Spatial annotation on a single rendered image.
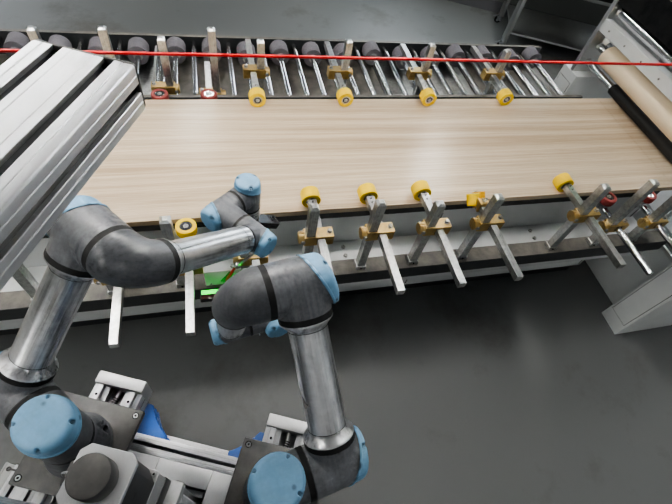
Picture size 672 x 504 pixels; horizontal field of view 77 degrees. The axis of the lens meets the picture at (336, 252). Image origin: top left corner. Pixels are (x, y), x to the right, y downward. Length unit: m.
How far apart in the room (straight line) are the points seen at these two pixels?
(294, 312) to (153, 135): 1.44
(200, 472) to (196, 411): 1.04
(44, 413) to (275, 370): 1.46
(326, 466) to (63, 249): 0.68
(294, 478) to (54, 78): 0.82
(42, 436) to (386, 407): 1.70
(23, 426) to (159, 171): 1.16
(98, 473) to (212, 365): 1.73
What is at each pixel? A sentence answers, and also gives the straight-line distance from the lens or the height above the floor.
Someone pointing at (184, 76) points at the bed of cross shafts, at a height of 0.71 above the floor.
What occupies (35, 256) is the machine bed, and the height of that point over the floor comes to 0.69.
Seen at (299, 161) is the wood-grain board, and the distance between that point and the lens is 1.99.
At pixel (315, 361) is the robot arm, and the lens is 0.90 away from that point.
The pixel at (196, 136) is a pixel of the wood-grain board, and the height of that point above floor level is 0.90.
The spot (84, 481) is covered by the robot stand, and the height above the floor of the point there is 1.57.
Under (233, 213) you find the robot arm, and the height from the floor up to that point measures 1.34.
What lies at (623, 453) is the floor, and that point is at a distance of 2.98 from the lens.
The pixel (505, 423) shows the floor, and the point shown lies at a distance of 2.64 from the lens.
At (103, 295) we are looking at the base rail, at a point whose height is 0.70.
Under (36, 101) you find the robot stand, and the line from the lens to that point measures 0.41.
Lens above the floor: 2.25
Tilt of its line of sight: 54 degrees down
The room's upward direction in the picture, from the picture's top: 14 degrees clockwise
